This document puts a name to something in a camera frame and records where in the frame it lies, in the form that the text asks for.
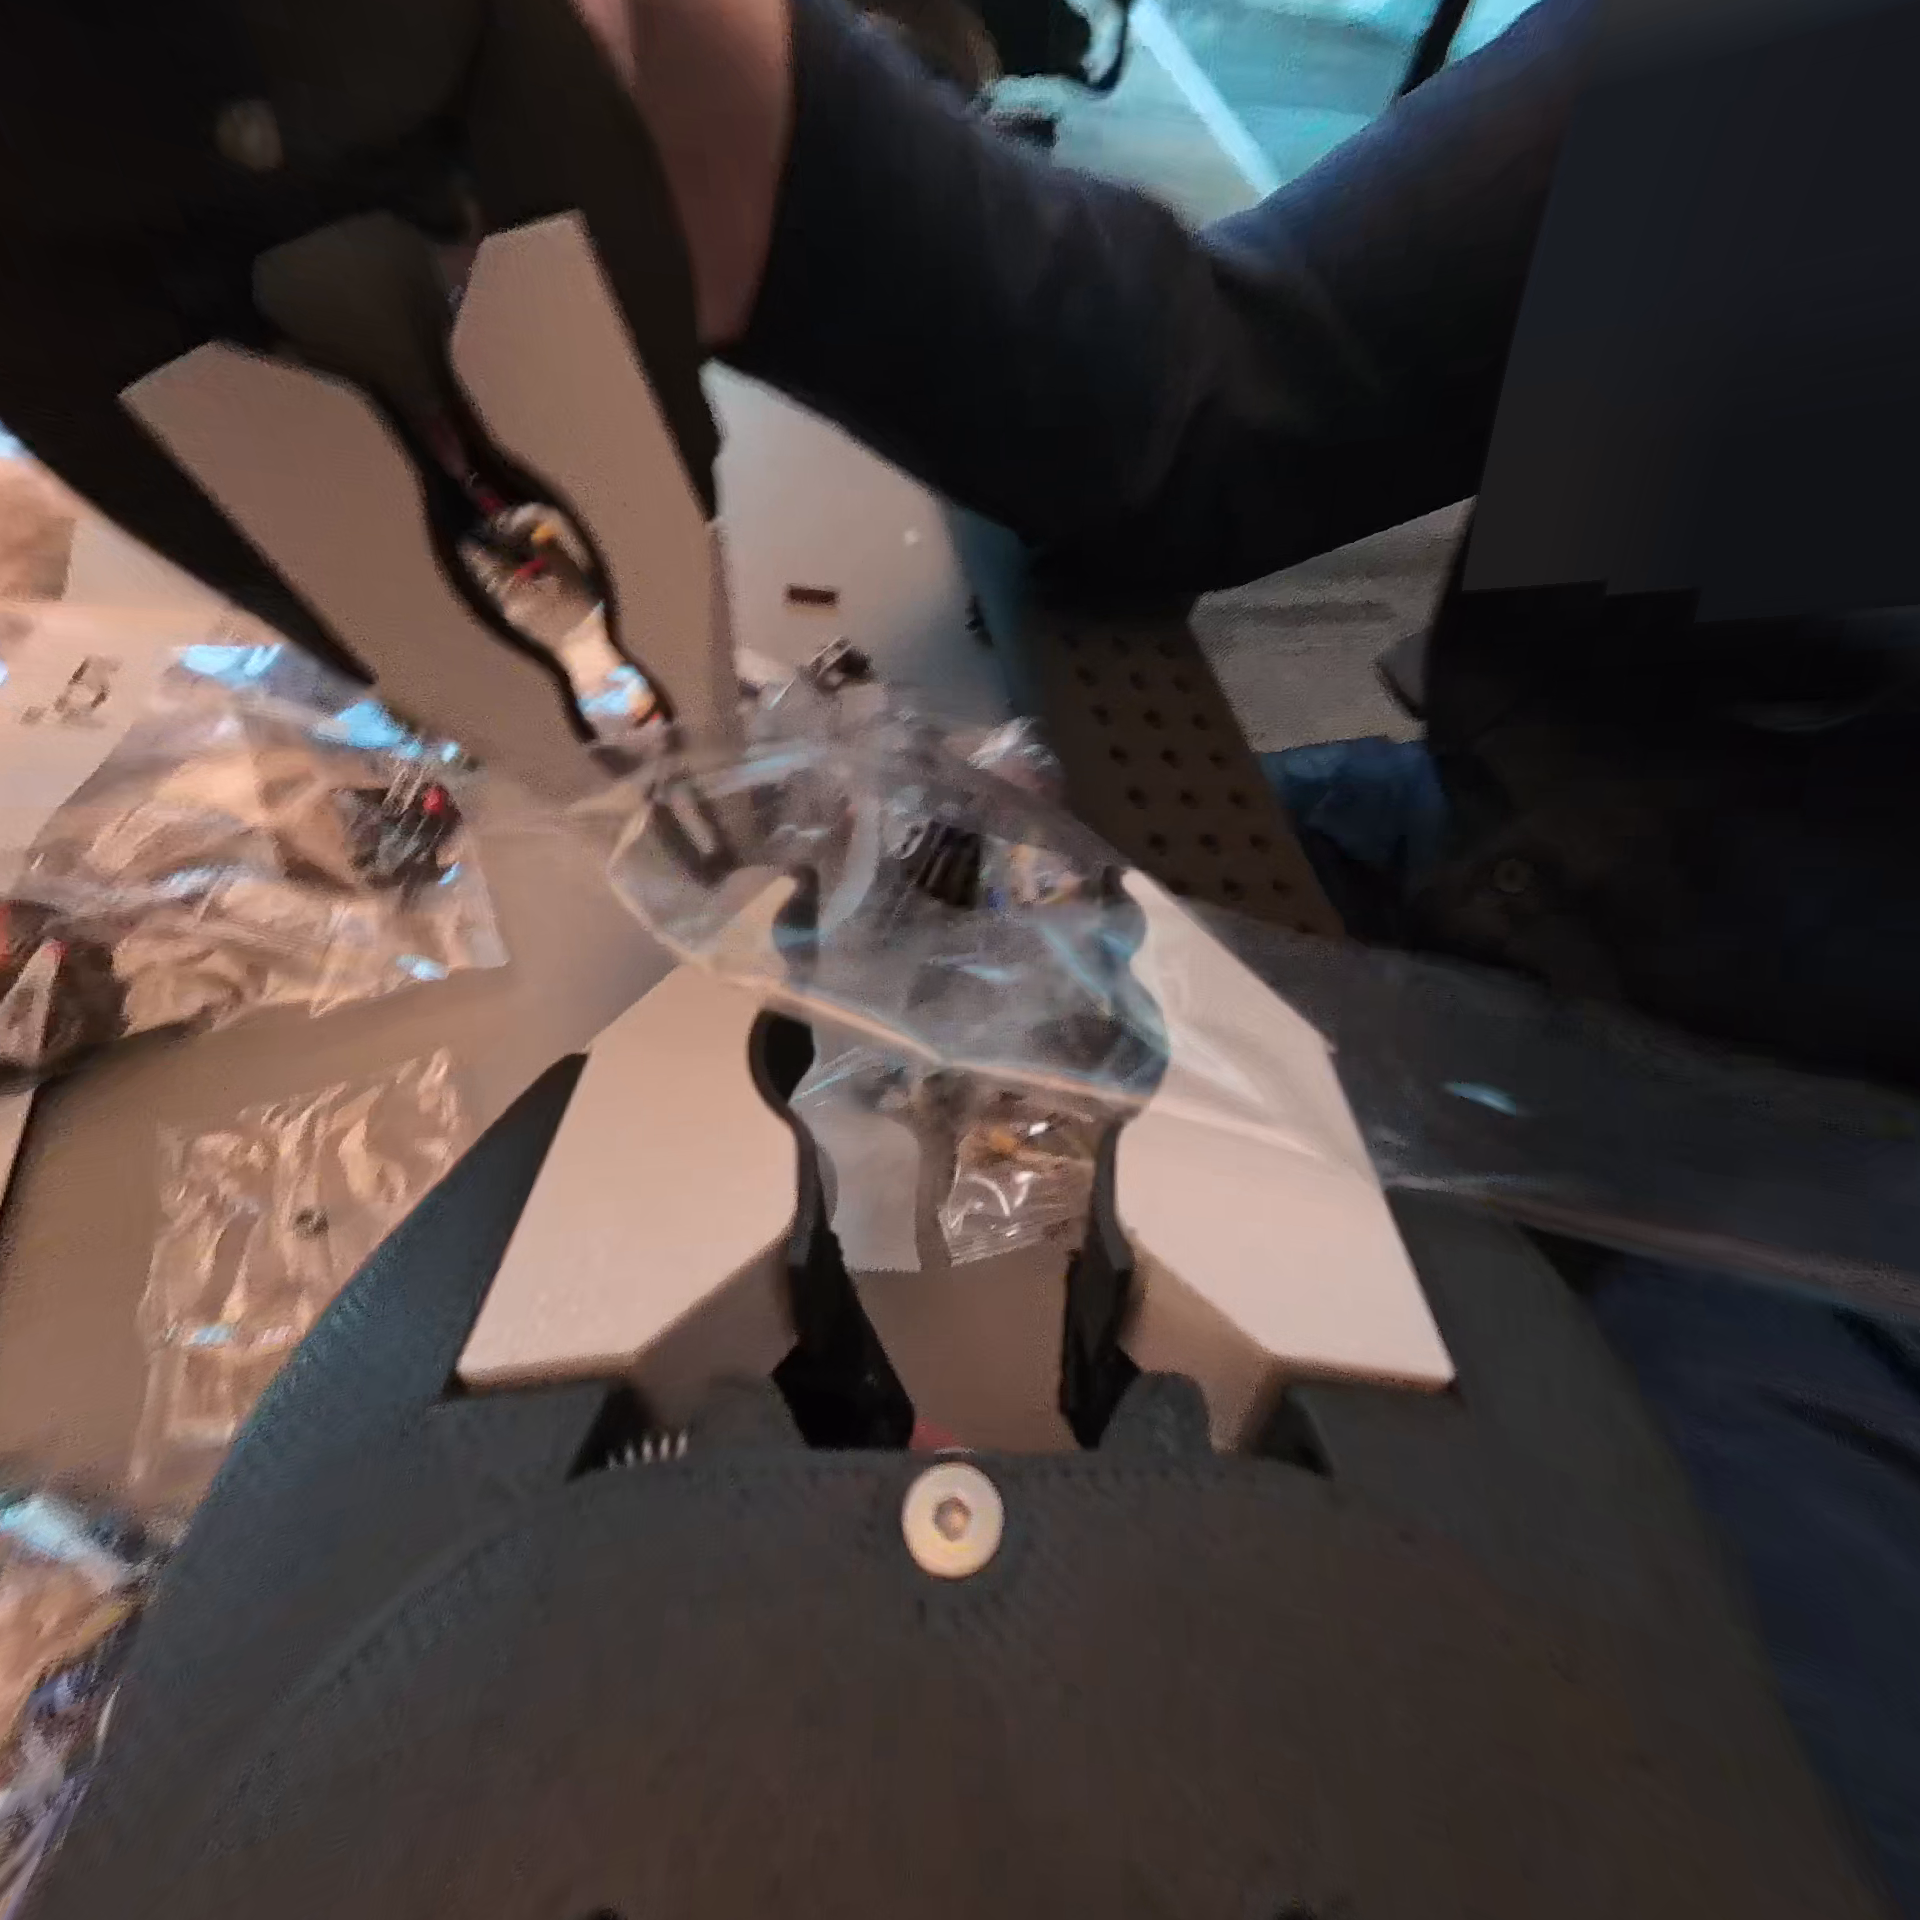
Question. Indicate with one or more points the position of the large clear plastic bag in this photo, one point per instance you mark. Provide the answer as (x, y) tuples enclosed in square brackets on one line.
[(932, 961)]

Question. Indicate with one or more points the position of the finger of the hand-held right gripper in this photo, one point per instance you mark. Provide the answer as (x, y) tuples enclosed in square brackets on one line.
[(331, 524), (587, 406)]

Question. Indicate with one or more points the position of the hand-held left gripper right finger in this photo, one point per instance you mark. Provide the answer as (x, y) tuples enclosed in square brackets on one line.
[(1277, 1245)]

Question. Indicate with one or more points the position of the small crumpled clear bag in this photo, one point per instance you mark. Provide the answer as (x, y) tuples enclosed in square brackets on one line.
[(300, 1200)]

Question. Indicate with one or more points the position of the clear bag of mixed pieces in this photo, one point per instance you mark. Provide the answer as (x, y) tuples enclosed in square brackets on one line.
[(61, 1652)]

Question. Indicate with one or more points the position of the person's right hand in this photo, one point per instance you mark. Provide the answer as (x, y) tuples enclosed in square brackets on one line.
[(720, 150)]

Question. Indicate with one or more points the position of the person's right forearm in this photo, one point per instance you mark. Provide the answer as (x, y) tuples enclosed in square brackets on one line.
[(1125, 331)]

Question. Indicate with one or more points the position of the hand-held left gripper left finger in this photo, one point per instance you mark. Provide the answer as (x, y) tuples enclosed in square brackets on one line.
[(629, 1200)]

